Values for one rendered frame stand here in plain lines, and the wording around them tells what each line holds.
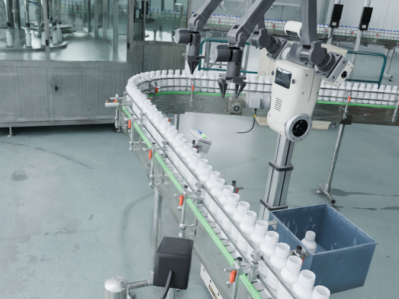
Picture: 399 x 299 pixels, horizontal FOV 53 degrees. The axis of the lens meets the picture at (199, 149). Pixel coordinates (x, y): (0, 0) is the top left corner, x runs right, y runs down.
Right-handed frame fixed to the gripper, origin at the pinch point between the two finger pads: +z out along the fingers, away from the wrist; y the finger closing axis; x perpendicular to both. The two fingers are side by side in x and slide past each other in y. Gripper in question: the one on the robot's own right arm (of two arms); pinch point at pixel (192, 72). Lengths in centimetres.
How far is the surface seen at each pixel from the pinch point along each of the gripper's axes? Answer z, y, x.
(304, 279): 24, 16, 129
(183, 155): 28, 16, 40
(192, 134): 29.6, 1.3, 12.1
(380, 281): 138, -145, 36
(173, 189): 46, 19, 39
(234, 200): 25, 15, 88
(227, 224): 34, 17, 88
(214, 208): 34, 17, 76
